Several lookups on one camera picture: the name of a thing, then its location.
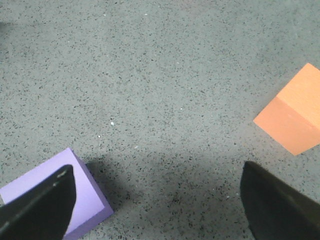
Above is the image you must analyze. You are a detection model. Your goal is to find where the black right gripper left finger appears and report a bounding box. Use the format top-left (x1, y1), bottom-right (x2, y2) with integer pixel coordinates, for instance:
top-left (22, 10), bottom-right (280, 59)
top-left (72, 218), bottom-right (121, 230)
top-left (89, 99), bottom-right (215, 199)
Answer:
top-left (0, 164), bottom-right (76, 240)

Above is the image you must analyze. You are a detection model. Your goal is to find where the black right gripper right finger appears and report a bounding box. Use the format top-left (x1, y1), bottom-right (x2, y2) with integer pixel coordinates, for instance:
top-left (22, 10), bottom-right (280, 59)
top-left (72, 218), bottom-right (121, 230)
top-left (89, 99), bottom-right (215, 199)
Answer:
top-left (240, 161), bottom-right (320, 240)

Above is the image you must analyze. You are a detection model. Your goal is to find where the light purple foam cube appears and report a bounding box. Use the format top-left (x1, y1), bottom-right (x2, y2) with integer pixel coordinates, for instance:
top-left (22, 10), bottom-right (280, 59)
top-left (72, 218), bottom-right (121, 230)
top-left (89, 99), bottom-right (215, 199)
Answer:
top-left (0, 148), bottom-right (114, 240)

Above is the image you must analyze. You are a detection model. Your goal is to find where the orange foam cube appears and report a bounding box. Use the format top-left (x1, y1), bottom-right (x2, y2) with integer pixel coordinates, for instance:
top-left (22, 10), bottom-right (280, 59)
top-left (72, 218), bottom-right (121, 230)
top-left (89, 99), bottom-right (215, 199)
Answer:
top-left (253, 63), bottom-right (320, 156)

